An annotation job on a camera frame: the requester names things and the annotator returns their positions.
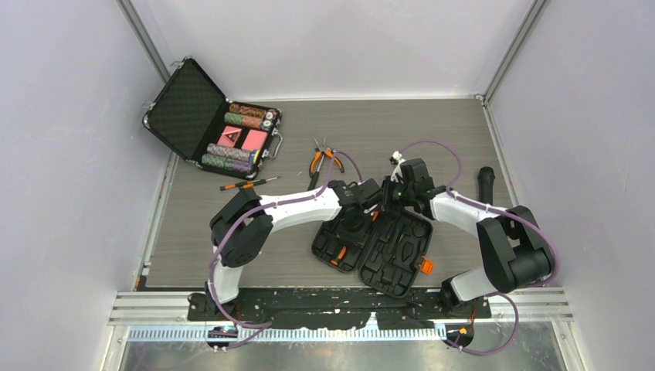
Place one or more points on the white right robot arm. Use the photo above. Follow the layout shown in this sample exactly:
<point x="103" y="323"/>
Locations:
<point x="514" y="255"/>

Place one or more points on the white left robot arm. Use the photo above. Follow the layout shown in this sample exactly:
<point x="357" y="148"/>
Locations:
<point x="242" y="226"/>

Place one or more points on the black cylinder flashlight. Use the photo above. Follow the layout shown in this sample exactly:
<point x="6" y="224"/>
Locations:
<point x="485" y="182"/>

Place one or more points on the small orange precision screwdriver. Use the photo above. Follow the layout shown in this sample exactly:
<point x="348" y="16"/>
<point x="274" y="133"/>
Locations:
<point x="239" y="185"/>

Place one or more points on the orange handled pliers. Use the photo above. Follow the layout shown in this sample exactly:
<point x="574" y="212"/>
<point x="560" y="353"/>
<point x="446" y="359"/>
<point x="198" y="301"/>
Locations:
<point x="321" y="152"/>

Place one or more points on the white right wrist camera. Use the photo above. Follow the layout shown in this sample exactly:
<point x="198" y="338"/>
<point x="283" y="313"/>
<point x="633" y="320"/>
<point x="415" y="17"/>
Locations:
<point x="396" y="159"/>

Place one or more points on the black plastic tool case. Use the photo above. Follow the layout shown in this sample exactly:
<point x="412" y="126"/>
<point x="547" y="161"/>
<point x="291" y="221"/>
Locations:
<point x="388" y="257"/>

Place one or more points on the black aluminium poker chip case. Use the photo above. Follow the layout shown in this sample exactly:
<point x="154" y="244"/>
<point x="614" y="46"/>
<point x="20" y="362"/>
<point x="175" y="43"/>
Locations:
<point x="189" y="114"/>

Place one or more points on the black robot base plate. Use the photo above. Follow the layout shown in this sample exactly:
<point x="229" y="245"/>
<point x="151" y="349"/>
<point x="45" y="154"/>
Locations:
<point x="332" y="308"/>

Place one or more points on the black handled hammer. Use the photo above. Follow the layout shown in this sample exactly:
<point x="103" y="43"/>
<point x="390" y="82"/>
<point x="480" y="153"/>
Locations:
<point x="313" y="181"/>

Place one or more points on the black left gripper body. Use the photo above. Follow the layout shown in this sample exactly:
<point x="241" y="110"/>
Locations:
<point x="359" y="225"/>

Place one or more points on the red playing card deck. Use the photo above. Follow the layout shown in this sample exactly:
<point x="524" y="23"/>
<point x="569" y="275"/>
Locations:
<point x="254" y="140"/>

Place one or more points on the black orange stubby screwdriver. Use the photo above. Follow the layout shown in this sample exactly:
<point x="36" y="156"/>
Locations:
<point x="339" y="256"/>

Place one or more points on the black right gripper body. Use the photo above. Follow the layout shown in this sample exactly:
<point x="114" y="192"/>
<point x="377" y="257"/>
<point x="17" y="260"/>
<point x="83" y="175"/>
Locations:
<point x="403" y="193"/>

